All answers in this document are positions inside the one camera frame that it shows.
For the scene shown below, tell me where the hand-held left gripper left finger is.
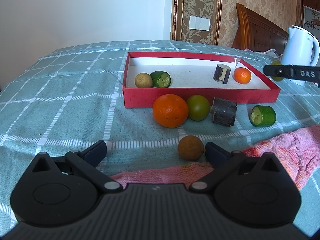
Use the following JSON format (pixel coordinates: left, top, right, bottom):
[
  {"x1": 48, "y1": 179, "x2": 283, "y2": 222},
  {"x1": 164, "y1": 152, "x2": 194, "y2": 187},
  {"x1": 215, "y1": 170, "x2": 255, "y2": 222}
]
[{"x1": 24, "y1": 140, "x2": 123, "y2": 193}]

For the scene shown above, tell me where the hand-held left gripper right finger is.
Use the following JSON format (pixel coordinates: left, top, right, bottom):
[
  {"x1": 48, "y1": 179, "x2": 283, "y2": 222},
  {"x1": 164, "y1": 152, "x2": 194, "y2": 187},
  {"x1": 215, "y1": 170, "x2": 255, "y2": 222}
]
[{"x1": 189, "y1": 142, "x2": 290, "y2": 190}]

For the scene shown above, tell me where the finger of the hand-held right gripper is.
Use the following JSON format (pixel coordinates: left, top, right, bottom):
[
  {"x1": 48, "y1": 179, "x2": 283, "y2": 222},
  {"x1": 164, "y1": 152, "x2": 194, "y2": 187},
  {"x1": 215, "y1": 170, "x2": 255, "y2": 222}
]
[{"x1": 264, "y1": 64, "x2": 295, "y2": 77}]

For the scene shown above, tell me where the small green tomato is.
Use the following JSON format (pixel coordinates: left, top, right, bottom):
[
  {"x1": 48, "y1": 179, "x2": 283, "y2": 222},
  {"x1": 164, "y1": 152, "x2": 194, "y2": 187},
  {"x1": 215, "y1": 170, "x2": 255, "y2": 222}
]
[{"x1": 271, "y1": 62, "x2": 285, "y2": 81}]

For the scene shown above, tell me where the brown longan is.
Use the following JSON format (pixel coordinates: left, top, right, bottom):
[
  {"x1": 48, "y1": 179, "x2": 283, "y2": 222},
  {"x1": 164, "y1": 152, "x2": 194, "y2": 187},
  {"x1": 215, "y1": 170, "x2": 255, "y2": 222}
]
[{"x1": 178, "y1": 135, "x2": 206, "y2": 162}]

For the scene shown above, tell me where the orange tangerine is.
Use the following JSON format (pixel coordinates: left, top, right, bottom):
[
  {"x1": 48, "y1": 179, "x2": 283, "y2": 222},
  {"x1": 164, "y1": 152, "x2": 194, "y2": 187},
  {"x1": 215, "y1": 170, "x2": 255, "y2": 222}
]
[
  {"x1": 233, "y1": 67, "x2": 252, "y2": 85},
  {"x1": 153, "y1": 94, "x2": 189, "y2": 128}
]

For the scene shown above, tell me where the green cucumber piece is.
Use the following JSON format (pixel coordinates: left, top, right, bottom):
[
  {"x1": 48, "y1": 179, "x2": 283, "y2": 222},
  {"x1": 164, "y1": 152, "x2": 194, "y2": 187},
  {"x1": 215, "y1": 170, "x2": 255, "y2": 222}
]
[
  {"x1": 150, "y1": 71, "x2": 172, "y2": 88},
  {"x1": 249, "y1": 105, "x2": 277, "y2": 127}
]

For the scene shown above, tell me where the large green tomato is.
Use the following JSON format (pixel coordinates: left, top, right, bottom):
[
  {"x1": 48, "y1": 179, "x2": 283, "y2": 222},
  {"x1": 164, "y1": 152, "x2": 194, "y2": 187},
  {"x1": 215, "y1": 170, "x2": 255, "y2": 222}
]
[{"x1": 186, "y1": 95, "x2": 211, "y2": 121}]

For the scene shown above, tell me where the notched dark eggplant piece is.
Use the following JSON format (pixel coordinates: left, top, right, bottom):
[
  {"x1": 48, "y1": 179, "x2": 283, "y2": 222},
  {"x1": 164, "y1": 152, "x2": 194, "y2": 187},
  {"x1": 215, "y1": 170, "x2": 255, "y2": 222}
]
[{"x1": 213, "y1": 64, "x2": 232, "y2": 85}]

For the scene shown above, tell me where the red cardboard box tray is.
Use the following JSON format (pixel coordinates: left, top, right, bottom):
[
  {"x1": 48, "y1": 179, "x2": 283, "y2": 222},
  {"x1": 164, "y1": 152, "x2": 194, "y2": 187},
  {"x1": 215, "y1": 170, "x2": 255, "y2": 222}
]
[{"x1": 122, "y1": 51, "x2": 281, "y2": 109}]

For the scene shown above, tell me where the yellowish small potato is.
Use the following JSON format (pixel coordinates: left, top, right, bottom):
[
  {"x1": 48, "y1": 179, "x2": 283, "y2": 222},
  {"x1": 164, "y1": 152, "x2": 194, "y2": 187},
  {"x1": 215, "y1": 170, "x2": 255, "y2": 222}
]
[{"x1": 134, "y1": 72, "x2": 153, "y2": 88}]

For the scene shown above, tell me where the crumpled clothes pile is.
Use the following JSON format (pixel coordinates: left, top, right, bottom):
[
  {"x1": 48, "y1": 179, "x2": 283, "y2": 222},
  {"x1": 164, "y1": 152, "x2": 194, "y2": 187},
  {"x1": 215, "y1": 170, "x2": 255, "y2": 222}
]
[{"x1": 244, "y1": 47, "x2": 283, "y2": 59}]

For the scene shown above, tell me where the white electric kettle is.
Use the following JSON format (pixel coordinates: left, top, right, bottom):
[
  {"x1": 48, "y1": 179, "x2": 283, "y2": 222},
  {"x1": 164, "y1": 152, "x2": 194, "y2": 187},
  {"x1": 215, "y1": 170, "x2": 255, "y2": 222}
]
[{"x1": 280, "y1": 25, "x2": 320, "y2": 87}]

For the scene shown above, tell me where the brown wooden headboard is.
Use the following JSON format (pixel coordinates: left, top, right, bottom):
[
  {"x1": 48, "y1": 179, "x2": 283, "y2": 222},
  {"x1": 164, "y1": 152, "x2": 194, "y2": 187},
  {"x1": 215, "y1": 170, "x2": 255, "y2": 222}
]
[{"x1": 231, "y1": 3, "x2": 289, "y2": 54}]

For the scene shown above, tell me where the green checked bedsheet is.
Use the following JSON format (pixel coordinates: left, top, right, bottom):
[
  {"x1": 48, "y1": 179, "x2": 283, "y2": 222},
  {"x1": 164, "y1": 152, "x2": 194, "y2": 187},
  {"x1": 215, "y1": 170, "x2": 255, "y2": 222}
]
[{"x1": 0, "y1": 39, "x2": 320, "y2": 230}]

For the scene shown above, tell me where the pink towel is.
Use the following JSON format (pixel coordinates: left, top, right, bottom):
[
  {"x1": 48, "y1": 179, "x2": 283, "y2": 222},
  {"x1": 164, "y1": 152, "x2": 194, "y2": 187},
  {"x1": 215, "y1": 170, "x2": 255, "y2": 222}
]
[{"x1": 109, "y1": 125, "x2": 320, "y2": 190}]

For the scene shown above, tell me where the gold framed wallpaper panel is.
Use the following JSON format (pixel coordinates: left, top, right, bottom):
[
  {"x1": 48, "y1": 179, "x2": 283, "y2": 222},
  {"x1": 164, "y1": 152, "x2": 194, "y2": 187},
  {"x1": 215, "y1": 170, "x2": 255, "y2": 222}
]
[{"x1": 170, "y1": 0, "x2": 223, "y2": 46}]

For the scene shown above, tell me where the floral wall picture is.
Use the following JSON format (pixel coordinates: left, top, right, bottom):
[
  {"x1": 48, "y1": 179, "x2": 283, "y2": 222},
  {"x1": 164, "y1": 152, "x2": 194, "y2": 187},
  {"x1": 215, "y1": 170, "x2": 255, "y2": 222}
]
[{"x1": 302, "y1": 6, "x2": 320, "y2": 34}]

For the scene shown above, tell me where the white wall light switch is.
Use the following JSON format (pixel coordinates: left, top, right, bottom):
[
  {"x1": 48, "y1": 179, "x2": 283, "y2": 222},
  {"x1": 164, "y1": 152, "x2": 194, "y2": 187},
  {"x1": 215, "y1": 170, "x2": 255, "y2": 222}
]
[{"x1": 189, "y1": 15, "x2": 211, "y2": 31}]

